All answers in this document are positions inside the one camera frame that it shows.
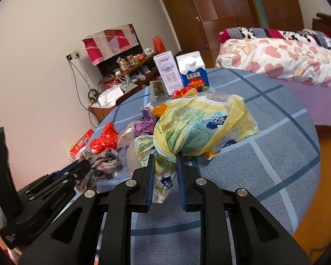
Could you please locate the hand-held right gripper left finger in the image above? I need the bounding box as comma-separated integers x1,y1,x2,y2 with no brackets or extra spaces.
19,155,156,265

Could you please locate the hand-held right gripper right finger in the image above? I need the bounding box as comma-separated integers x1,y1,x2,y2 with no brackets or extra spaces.
177,156,311,265

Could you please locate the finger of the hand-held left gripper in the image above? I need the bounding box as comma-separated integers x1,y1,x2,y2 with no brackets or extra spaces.
58,160,92,196
55,161,83,179

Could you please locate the grey patterned bag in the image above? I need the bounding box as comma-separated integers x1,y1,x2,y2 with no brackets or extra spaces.
77,148,123,188

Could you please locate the clear plastic bag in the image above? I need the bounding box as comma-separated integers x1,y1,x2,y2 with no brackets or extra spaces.
117,121,138,148

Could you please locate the yellow green printed plastic bag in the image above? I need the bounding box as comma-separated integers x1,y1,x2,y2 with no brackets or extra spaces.
126,92,260,204

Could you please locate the purple wrapper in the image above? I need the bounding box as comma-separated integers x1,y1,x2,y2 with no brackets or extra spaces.
134,106,158,137

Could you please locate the red cardboard box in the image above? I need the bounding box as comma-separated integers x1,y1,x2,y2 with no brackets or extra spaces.
68,129,96,161

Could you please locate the small orange wrapper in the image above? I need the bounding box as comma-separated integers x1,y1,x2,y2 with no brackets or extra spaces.
203,149,219,160

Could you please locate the wooden television cabinet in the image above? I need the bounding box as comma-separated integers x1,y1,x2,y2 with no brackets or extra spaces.
90,51,160,123

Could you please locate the orange snack wrapper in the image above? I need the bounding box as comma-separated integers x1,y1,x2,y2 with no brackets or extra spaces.
152,103,169,116

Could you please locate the white flat box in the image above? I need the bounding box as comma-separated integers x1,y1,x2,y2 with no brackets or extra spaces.
98,87,124,107

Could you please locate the red orange crumpled wrapper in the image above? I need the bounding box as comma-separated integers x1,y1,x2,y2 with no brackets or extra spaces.
172,86,199,100

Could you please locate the dark flat packet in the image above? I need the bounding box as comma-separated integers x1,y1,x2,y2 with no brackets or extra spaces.
150,80,167,100

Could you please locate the blue and white carton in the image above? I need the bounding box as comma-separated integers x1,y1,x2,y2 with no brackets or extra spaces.
176,51,210,92

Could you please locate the tall white milk carton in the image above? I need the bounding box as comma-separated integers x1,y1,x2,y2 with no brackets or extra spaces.
154,50,182,96

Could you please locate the red pink patchwork cover cloth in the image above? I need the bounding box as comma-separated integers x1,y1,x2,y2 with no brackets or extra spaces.
82,23,140,66

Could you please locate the orange gift bag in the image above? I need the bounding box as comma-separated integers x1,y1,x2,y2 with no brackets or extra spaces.
153,36,166,53

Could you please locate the black television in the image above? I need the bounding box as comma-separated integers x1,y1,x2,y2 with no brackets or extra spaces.
95,25,142,78

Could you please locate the brown wooden wardrobe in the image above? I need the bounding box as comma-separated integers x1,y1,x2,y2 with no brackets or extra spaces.
139,0,304,68

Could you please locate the pink heart quilt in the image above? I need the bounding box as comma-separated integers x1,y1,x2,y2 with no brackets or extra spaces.
215,37,331,89

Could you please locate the purple bed sheet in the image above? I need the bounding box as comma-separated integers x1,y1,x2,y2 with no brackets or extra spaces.
276,50,331,127

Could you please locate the patchwork cow print blanket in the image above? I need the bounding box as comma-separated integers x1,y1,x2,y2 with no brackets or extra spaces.
218,27,331,51

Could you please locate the wooden headboard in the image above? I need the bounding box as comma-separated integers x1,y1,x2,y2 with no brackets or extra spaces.
312,12,331,38

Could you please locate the black power cable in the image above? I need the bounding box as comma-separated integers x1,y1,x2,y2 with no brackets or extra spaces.
69,58,100,125

